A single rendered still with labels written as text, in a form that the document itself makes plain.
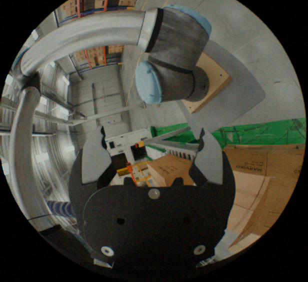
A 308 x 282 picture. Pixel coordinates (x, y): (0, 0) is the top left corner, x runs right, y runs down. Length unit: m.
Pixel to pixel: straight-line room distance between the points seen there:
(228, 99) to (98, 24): 0.50
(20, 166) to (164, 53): 0.40
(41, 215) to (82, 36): 0.35
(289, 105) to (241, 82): 0.91
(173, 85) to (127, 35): 0.18
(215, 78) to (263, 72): 0.89
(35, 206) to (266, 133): 1.42
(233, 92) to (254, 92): 0.11
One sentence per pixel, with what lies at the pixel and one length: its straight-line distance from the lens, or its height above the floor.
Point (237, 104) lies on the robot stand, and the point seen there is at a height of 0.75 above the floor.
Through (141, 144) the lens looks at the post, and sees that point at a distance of 1.18.
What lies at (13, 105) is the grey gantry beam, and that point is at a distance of 2.24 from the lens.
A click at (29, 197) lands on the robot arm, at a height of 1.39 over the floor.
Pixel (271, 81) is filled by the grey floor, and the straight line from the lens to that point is 1.22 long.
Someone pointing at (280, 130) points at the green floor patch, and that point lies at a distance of 1.26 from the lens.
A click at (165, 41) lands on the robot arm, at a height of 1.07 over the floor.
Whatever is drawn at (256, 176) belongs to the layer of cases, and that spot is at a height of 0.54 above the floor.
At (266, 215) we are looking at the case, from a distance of 0.62.
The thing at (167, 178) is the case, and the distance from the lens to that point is 0.88.
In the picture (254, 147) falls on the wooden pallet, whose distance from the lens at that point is 1.27.
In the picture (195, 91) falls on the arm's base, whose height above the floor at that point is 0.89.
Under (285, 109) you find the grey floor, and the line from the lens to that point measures 1.24.
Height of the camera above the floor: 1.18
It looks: 20 degrees down
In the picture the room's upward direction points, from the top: 106 degrees counter-clockwise
